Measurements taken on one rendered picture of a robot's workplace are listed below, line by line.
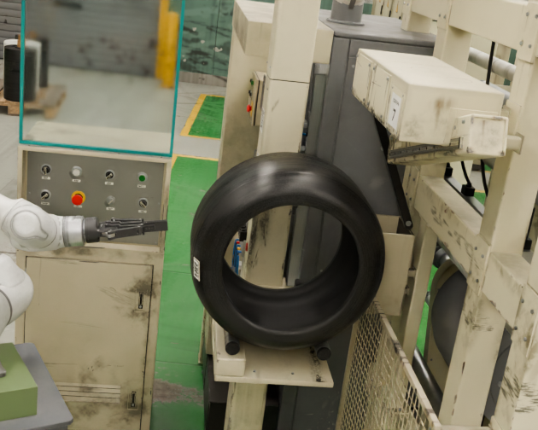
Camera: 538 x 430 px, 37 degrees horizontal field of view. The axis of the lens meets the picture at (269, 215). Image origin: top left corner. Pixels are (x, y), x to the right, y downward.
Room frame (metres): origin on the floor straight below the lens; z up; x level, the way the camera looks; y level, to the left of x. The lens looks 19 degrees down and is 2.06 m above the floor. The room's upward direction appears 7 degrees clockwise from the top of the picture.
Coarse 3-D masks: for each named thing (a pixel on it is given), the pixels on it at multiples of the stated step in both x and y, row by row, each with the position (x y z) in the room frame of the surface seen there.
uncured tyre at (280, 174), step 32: (256, 160) 2.28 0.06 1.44; (288, 160) 2.24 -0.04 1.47; (320, 160) 2.32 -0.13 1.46; (224, 192) 2.15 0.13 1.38; (256, 192) 2.11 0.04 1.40; (288, 192) 2.11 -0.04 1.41; (320, 192) 2.13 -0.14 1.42; (352, 192) 2.18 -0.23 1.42; (192, 224) 2.29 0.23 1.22; (224, 224) 2.09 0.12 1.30; (352, 224) 2.14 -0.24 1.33; (192, 256) 2.13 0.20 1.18; (224, 256) 2.09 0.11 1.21; (352, 256) 2.42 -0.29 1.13; (384, 256) 2.19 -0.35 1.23; (224, 288) 2.09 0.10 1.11; (256, 288) 2.38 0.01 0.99; (288, 288) 2.42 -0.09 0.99; (320, 288) 2.41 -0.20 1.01; (352, 288) 2.34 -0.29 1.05; (224, 320) 2.10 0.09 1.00; (256, 320) 2.30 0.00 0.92; (288, 320) 2.33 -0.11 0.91; (320, 320) 2.29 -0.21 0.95; (352, 320) 2.16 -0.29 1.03
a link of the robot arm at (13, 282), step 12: (0, 264) 2.28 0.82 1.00; (12, 264) 2.33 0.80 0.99; (0, 276) 2.26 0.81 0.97; (12, 276) 2.29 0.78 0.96; (24, 276) 2.35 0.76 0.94; (0, 288) 2.23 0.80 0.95; (12, 288) 2.26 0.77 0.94; (24, 288) 2.31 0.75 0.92; (12, 300) 2.23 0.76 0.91; (24, 300) 2.29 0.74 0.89; (12, 312) 2.22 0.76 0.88
